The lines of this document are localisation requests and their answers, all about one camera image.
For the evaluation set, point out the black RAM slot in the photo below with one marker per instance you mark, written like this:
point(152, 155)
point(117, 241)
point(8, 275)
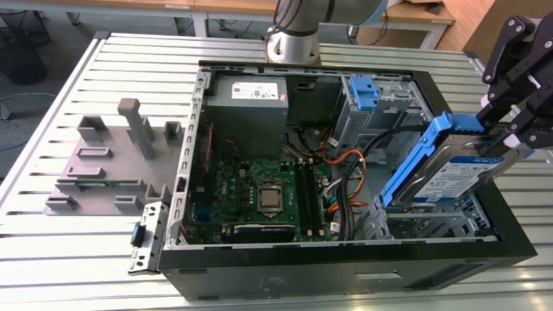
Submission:
point(303, 197)
point(315, 197)

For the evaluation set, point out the black waste bin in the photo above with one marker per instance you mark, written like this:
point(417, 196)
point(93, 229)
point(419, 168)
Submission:
point(22, 69)

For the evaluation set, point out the green RAM stick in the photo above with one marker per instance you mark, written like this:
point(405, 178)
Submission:
point(112, 183)

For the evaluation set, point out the black open PC case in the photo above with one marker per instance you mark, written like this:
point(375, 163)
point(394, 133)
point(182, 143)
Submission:
point(302, 278)

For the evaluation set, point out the blue plastic drive latch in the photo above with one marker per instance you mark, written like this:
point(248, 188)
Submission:
point(365, 94)

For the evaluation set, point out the wooden cabinet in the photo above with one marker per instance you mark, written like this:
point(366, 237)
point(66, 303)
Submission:
point(474, 19)

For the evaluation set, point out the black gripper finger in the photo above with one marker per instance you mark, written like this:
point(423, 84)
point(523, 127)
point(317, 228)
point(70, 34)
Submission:
point(511, 39)
point(539, 107)

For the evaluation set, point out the white frame desk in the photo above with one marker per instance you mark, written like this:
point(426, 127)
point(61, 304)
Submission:
point(129, 8)

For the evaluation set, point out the grey metal disk bay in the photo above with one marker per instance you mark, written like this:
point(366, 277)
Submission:
point(422, 215)

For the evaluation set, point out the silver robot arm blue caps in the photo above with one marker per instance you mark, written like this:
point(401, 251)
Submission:
point(293, 48)

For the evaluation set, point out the grey metal optical drive cage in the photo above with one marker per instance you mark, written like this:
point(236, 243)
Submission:
point(375, 123)

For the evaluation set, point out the green motherboard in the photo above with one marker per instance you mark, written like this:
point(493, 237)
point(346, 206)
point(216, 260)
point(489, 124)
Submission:
point(233, 181)

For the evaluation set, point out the grey plastic parts rack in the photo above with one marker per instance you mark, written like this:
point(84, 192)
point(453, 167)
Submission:
point(116, 168)

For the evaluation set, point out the grey power supply unit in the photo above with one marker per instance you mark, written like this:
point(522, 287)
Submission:
point(245, 123)

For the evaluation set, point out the black graphics card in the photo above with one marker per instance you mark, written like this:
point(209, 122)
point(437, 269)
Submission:
point(262, 233)

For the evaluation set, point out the wooden top desk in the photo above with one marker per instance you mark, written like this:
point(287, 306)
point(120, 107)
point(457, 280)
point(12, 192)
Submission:
point(414, 14)

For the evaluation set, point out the hard disk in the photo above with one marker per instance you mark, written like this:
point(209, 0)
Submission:
point(453, 178)

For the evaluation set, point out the silver CPU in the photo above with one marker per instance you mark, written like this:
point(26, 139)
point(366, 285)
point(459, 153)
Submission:
point(269, 198)

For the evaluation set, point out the hinged metal bracket blue tab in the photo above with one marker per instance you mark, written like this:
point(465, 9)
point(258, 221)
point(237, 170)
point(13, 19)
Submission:
point(152, 233)

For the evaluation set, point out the CPU socket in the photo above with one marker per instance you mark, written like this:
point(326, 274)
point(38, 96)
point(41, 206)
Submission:
point(270, 185)

